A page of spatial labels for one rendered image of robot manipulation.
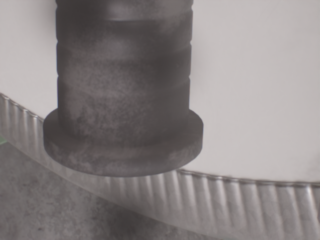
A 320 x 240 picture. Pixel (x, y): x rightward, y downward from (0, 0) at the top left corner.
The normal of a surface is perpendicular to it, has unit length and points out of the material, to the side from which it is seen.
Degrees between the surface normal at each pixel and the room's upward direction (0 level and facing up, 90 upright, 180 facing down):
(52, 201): 0
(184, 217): 92
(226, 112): 90
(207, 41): 90
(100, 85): 62
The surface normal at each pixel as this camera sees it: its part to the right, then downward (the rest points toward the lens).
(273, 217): -0.68, 0.30
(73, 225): 0.66, -0.15
